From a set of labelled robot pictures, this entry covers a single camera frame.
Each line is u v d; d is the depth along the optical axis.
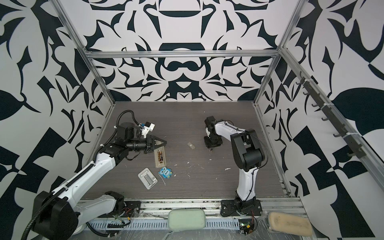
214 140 0.85
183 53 0.98
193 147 0.96
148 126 0.73
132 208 0.73
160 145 0.71
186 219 0.69
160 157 0.69
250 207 0.69
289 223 0.67
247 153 0.52
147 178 0.83
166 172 0.85
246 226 0.71
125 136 0.61
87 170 0.48
